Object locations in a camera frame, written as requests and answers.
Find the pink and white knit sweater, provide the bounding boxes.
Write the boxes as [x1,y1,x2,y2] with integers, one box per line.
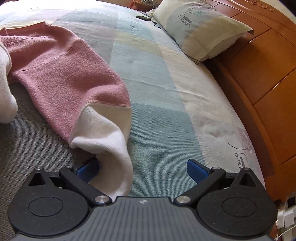
[1,22,133,199]

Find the pastel patchwork bed sheet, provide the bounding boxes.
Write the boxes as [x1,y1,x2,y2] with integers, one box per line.
[0,0,265,232]

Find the wooden headboard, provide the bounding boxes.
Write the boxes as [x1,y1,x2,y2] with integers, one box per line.
[203,0,296,204]

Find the pastel patchwork pillow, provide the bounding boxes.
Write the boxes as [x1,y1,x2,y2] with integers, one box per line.
[152,1,254,62]

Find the small dark remote on bed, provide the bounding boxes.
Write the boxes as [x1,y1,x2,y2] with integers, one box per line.
[136,16,151,21]

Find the wooden nightstand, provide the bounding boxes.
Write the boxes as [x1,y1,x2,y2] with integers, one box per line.
[128,0,159,9]

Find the white wall socket plugs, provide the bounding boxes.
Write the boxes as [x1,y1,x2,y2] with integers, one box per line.
[276,195,295,229]

